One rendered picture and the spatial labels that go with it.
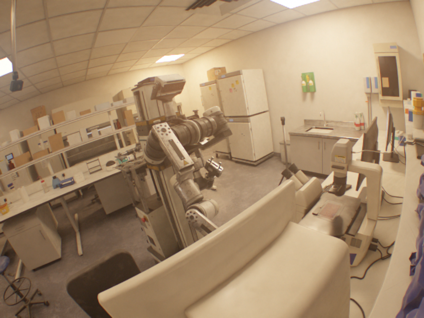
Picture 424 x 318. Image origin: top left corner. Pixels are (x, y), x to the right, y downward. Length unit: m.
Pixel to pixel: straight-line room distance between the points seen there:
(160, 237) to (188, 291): 1.42
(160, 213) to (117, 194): 1.98
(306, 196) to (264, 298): 0.76
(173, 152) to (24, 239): 2.60
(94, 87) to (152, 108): 4.46
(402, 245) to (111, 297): 0.50
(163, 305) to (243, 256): 0.16
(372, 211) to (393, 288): 0.65
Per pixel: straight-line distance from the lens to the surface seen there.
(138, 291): 0.32
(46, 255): 3.16
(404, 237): 0.49
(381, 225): 1.36
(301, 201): 1.03
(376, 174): 0.91
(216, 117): 1.27
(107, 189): 3.50
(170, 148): 0.90
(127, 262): 1.09
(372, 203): 0.97
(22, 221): 2.99
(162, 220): 1.70
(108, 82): 5.77
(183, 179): 0.90
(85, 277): 1.06
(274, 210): 0.42
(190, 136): 1.10
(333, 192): 0.91
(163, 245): 1.79
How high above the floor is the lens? 1.56
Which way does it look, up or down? 18 degrees down
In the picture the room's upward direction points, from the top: 11 degrees counter-clockwise
